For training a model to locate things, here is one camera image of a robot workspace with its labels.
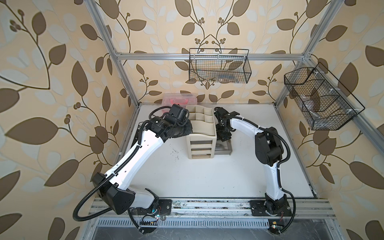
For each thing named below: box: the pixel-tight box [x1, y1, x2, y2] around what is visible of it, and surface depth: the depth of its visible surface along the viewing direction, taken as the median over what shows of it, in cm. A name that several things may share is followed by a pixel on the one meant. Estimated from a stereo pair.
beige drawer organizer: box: [186, 105, 218, 160], surface depth 81 cm
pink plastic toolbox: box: [162, 93, 198, 113], surface depth 114 cm
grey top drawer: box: [214, 138, 233, 156], surface depth 96 cm
